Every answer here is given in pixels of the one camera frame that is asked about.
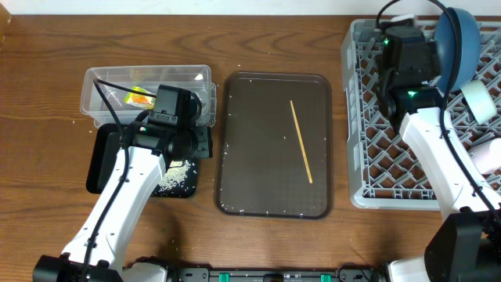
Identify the yellow snack wrapper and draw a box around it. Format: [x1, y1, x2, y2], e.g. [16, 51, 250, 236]
[124, 86, 156, 110]

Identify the dark blue plate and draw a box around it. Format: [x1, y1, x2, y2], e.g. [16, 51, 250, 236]
[434, 7, 481, 93]

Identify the mint green bowl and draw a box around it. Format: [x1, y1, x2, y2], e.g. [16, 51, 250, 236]
[461, 80, 497, 125]

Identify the pink cup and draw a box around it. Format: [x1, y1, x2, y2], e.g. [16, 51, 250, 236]
[468, 138, 500, 175]

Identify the wooden chopstick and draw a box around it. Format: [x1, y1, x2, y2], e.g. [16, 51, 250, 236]
[290, 100, 313, 184]

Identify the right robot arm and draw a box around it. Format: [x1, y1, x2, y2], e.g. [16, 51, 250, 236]
[374, 24, 500, 281]

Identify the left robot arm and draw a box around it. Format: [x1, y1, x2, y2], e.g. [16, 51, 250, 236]
[32, 85, 212, 281]

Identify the pile of white rice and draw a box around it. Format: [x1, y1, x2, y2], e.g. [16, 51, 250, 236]
[158, 161, 192, 192]

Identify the black plastic tray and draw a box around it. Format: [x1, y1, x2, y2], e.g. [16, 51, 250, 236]
[85, 124, 200, 198]

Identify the clear plastic bin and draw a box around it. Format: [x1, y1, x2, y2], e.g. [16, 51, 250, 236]
[80, 65, 217, 128]

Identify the brown serving tray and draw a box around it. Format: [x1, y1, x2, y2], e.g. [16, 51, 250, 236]
[214, 71, 333, 220]

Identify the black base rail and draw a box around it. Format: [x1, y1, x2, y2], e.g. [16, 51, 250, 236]
[167, 266, 388, 282]

